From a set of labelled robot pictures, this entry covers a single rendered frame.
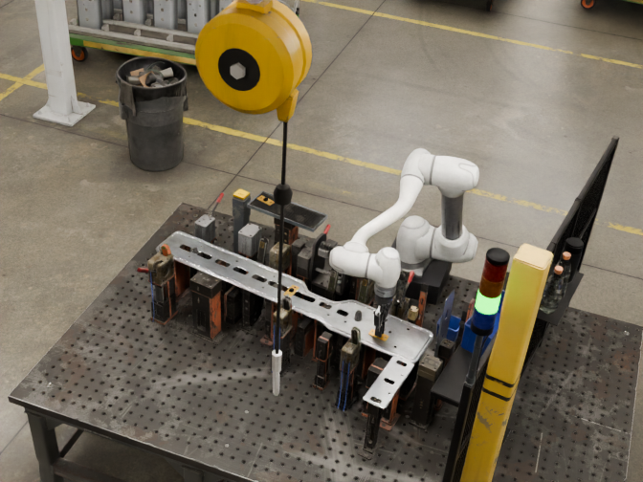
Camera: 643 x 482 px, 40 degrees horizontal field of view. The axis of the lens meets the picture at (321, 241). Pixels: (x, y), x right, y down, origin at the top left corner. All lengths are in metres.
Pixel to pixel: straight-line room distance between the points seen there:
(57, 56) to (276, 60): 6.04
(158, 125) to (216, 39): 5.24
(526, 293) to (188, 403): 1.76
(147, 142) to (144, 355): 2.65
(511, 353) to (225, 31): 1.95
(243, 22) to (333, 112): 6.31
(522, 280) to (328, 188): 3.88
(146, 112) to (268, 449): 3.24
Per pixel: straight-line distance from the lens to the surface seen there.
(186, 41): 7.96
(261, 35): 1.18
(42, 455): 4.39
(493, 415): 3.15
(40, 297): 5.65
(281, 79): 1.20
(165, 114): 6.41
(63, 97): 7.35
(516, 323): 2.86
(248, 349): 4.19
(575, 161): 7.31
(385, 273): 3.55
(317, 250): 4.06
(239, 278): 4.09
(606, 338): 4.58
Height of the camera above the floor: 3.62
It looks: 37 degrees down
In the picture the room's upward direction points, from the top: 4 degrees clockwise
